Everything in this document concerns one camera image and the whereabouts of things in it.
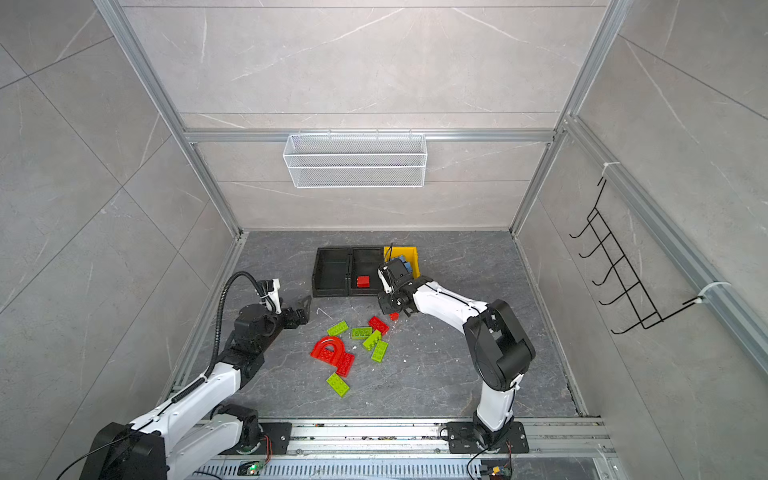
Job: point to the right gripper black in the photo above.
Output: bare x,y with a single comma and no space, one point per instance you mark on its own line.
386,307

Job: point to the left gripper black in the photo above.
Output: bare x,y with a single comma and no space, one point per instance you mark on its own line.
301,315

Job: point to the red lego brick small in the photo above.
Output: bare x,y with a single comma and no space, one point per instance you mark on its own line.
363,282

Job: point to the green lego brick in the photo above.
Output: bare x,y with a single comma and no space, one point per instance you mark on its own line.
360,333
338,329
379,351
372,340
338,385

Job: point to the red arch lego piece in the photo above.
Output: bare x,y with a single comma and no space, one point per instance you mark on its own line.
330,350

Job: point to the green lego brick front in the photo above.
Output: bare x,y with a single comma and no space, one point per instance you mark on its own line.
338,385

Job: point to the red lego brick large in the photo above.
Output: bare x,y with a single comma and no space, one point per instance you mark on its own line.
378,325

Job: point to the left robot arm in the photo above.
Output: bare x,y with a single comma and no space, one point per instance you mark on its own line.
176,438

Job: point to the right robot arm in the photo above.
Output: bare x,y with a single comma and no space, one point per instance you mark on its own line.
500,349

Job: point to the yellow plastic bin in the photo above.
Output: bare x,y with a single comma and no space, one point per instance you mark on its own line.
408,254

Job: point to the green lego brick tilted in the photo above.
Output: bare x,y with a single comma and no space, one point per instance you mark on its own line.
372,340

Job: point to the black divided tray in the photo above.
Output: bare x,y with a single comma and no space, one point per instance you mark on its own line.
336,269

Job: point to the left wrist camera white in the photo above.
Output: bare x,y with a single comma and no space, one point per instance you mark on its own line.
271,297

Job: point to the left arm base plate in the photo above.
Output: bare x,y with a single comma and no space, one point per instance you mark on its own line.
264,438

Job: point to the white wire mesh basket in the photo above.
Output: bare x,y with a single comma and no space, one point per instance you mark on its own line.
359,160

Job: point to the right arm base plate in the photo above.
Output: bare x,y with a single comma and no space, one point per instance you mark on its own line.
471,438

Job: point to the aluminium rail front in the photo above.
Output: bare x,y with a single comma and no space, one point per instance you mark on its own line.
422,448

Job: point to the black wire hook rack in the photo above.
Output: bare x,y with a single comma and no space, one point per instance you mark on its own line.
620,268

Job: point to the white cable tie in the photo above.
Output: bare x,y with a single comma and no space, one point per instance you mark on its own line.
703,292

